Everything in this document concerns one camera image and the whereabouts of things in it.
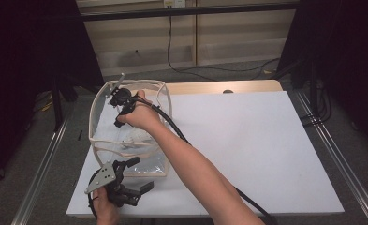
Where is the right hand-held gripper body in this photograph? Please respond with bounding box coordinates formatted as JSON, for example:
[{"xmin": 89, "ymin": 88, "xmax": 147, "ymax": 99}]
[{"xmin": 108, "ymin": 73, "xmax": 139, "ymax": 128}]

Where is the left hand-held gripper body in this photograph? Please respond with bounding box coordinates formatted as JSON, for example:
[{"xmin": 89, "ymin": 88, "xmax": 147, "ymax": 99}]
[{"xmin": 84, "ymin": 159, "xmax": 142, "ymax": 208}]

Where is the white feather shuttlecock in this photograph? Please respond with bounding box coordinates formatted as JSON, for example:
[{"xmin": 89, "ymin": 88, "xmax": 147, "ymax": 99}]
[{"xmin": 126, "ymin": 129, "xmax": 156, "ymax": 148}]

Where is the clear storage bag beige trim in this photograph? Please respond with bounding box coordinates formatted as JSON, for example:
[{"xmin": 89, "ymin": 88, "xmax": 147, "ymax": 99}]
[{"xmin": 87, "ymin": 79, "xmax": 174, "ymax": 178}]

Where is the person's right hand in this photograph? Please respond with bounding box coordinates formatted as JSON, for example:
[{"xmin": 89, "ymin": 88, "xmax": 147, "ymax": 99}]
[{"xmin": 117, "ymin": 90, "xmax": 162, "ymax": 130}]

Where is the person's left hand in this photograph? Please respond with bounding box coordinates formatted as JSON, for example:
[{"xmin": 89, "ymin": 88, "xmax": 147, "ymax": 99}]
[{"xmin": 92, "ymin": 187, "xmax": 121, "ymax": 225}]

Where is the black metal stand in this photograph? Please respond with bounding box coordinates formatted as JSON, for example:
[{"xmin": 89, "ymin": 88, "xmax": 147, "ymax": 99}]
[{"xmin": 52, "ymin": 74, "xmax": 80, "ymax": 130}]

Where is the black horizontal bar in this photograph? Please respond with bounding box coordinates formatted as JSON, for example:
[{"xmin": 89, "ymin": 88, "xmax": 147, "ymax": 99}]
[{"xmin": 78, "ymin": 2, "xmax": 300, "ymax": 23}]

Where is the dark curtain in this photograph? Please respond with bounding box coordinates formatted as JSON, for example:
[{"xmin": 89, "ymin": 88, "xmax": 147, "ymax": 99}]
[
  {"xmin": 0, "ymin": 0, "xmax": 105, "ymax": 188},
  {"xmin": 278, "ymin": 0, "xmax": 368, "ymax": 154}
]

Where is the white table cover sheet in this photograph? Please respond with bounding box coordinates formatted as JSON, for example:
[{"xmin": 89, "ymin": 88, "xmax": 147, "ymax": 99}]
[{"xmin": 65, "ymin": 90, "xmax": 345, "ymax": 218}]

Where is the wooden table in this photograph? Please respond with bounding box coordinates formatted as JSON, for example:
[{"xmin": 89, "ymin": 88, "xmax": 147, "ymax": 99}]
[{"xmin": 164, "ymin": 79, "xmax": 284, "ymax": 96}]

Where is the right hand-held gripper black cable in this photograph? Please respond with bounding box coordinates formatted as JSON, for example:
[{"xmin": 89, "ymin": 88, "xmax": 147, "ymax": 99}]
[{"xmin": 130, "ymin": 94, "xmax": 278, "ymax": 225}]

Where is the metal floor rail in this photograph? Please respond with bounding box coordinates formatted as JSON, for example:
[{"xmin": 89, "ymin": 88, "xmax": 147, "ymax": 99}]
[
  {"xmin": 11, "ymin": 115, "xmax": 70, "ymax": 225},
  {"xmin": 295, "ymin": 92, "xmax": 368, "ymax": 225}
]

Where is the black wall cable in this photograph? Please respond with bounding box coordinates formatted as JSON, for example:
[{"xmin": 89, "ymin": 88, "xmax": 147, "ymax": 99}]
[{"xmin": 167, "ymin": 15, "xmax": 281, "ymax": 82}]

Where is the white wall socket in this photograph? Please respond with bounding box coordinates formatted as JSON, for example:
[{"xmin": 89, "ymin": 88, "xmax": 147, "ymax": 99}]
[{"xmin": 163, "ymin": 0, "xmax": 186, "ymax": 8}]

